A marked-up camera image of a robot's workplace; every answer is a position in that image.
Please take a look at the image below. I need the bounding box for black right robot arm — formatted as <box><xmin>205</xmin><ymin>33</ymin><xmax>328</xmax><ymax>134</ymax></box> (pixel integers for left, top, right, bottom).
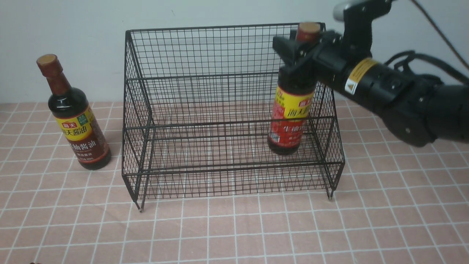
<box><xmin>273</xmin><ymin>0</ymin><xmax>469</xmax><ymax>147</ymax></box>

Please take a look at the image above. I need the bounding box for pink checkered tablecloth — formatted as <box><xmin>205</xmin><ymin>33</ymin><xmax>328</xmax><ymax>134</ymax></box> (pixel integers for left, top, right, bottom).
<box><xmin>1</xmin><ymin>100</ymin><xmax>468</xmax><ymax>264</ymax></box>

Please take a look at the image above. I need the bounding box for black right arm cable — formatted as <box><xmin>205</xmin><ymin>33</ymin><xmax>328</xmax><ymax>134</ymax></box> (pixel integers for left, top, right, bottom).
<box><xmin>383</xmin><ymin>0</ymin><xmax>469</xmax><ymax>85</ymax></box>

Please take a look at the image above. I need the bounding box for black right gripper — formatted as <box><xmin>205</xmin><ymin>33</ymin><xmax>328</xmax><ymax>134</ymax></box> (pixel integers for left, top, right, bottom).
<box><xmin>272</xmin><ymin>30</ymin><xmax>369</xmax><ymax>92</ymax></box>

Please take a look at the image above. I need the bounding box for light soy sauce bottle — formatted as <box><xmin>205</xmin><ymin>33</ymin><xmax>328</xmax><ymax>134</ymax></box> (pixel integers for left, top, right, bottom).
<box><xmin>267</xmin><ymin>22</ymin><xmax>321</xmax><ymax>155</ymax></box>

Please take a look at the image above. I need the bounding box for black wire mesh rack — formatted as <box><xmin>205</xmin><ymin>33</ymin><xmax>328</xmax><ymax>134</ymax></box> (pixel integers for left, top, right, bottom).
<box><xmin>122</xmin><ymin>23</ymin><xmax>345</xmax><ymax>212</ymax></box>

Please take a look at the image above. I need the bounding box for dark soy sauce bottle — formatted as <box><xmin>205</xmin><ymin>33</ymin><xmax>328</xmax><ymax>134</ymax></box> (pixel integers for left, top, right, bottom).
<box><xmin>36</xmin><ymin>54</ymin><xmax>112</xmax><ymax>170</ymax></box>

